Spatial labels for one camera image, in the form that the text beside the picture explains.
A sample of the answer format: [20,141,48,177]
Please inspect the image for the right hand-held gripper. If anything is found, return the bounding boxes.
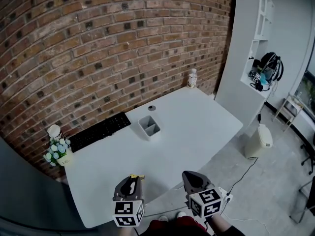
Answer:
[182,170,223,219]

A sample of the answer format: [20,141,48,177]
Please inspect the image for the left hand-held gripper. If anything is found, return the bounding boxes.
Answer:
[112,175,146,228]

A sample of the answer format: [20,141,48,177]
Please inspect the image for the white divided box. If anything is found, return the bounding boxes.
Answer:
[137,115,162,142]

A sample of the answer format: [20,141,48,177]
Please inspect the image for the person's right forearm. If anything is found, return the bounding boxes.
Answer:
[204,213,237,236]

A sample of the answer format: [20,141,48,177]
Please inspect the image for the white power strip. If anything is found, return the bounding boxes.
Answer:
[218,186,233,203]

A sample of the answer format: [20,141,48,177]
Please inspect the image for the person's red trousers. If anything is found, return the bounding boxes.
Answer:
[140,216,210,236]

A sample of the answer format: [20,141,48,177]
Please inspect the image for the beige trash bin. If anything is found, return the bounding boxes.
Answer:
[244,123,274,160]

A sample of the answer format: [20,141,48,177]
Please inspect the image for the black keyboard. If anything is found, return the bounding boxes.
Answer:
[68,111,132,153]

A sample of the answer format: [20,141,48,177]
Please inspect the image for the blue flowers in white pot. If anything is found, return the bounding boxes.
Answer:
[43,137,73,167]

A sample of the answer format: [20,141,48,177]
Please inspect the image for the dark grey partition panel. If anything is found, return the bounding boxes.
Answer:
[0,138,84,236]

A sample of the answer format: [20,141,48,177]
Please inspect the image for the white-capped drink bottle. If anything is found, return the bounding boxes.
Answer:
[188,68,198,89]

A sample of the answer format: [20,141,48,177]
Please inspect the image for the window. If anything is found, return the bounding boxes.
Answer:
[293,69,315,124]

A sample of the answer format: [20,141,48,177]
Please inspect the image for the white shelf unit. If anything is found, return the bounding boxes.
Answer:
[239,0,276,98]

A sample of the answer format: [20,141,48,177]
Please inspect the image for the white cable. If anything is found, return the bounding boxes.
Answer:
[220,211,270,232]

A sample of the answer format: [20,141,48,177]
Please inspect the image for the black power cable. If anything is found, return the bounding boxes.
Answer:
[226,111,262,197]

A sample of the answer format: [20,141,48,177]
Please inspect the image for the beige frame rack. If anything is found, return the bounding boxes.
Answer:
[271,93,304,133]

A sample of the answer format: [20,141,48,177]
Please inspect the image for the black bag with cables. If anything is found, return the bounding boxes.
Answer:
[249,51,284,92]

